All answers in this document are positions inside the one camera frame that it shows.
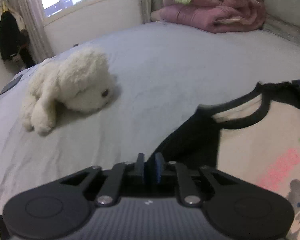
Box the beige bear raglan shirt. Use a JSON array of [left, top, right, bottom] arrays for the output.
[[156, 82, 300, 239]]

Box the grey padded headboard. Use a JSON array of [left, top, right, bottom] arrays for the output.
[[263, 0, 300, 46]]

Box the pink rolled quilt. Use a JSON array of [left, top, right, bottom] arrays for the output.
[[158, 0, 267, 33]]

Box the white plush dog toy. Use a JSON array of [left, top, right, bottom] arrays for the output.
[[20, 47, 115, 135]]

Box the dark tablet on bed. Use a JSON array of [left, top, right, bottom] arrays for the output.
[[0, 75, 23, 96]]

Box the grey bed sheet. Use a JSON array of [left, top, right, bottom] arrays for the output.
[[0, 21, 300, 240]]

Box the dark jacket on rack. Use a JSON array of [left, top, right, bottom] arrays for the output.
[[0, 2, 36, 68]]

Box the left grey curtain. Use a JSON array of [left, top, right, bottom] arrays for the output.
[[4, 0, 55, 63]]

